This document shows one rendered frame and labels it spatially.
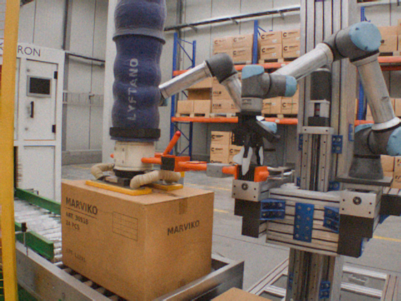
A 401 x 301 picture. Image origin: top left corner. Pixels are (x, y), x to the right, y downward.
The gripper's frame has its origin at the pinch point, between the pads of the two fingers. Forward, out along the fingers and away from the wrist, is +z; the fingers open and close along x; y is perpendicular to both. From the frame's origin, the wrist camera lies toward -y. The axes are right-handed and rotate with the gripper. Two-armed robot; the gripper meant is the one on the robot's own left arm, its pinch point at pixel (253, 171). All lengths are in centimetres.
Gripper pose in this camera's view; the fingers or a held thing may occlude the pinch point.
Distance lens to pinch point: 115.6
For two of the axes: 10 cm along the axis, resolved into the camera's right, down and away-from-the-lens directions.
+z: -0.5, 10.0, 0.5
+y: -7.8, -0.7, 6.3
